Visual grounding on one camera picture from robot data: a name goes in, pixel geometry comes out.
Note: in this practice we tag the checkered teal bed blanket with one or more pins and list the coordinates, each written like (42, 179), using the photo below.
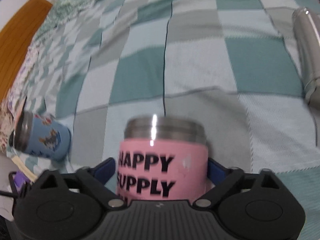
(231, 65)

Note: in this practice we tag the blue sleeved steel cup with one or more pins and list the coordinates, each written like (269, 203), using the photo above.
(40, 136)

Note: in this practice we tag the orange wooden headboard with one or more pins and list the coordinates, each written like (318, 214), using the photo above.
(16, 36)

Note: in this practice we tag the green floral quilt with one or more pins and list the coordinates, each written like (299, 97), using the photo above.
(61, 12)

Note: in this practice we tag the silver steel bottle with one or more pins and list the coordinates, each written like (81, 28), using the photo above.
(306, 31)

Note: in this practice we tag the pink sleeved steel cup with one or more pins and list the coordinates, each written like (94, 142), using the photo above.
(162, 158)

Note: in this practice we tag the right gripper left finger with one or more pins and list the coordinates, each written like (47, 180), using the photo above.
(93, 180)

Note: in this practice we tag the floral white pillow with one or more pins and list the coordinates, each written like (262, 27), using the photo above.
(9, 104)

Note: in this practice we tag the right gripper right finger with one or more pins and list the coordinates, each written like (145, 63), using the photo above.
(226, 182)

